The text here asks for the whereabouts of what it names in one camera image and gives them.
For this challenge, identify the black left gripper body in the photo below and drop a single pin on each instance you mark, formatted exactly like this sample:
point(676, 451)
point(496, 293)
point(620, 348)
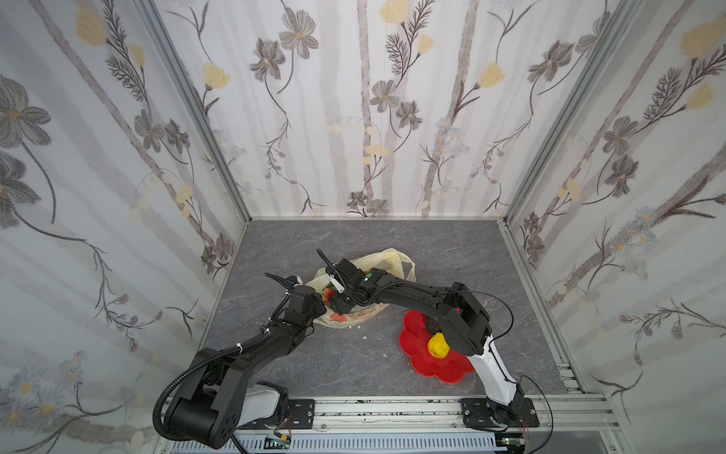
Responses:
point(306, 291)

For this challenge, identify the red fake fruit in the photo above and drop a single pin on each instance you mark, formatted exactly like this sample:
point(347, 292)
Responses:
point(328, 293)

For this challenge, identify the red flower-shaped bowl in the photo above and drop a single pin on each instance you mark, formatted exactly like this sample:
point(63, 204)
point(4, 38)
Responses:
point(413, 342)

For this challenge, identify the yellow fake lemon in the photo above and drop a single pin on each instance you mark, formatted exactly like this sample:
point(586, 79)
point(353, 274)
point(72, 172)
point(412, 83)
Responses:
point(437, 347)

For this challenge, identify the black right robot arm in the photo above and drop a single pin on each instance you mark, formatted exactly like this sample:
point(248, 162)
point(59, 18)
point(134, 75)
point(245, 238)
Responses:
point(461, 319)

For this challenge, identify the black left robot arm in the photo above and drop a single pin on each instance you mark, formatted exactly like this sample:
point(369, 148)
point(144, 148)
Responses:
point(205, 402)

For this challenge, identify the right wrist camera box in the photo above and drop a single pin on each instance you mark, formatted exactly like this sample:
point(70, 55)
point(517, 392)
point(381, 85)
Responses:
point(337, 285)

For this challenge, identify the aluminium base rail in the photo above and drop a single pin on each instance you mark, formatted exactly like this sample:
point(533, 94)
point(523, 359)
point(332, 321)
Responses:
point(574, 423)

